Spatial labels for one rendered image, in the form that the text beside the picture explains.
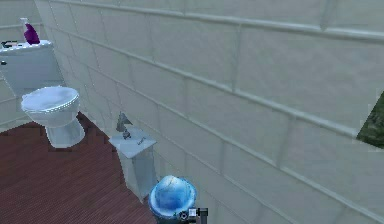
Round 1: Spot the blue trash can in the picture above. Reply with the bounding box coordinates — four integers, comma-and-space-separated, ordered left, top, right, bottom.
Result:
147, 175, 198, 224

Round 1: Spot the white toilet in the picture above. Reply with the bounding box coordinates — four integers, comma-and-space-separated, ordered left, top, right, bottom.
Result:
0, 39, 86, 149

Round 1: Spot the green window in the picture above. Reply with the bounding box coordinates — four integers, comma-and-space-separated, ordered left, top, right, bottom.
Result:
355, 90, 384, 150

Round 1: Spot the purple spray bottle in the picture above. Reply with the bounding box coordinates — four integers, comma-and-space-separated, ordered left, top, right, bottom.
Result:
19, 17, 41, 46

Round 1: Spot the white pedestal stand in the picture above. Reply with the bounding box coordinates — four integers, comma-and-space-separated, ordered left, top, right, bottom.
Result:
108, 126, 158, 203

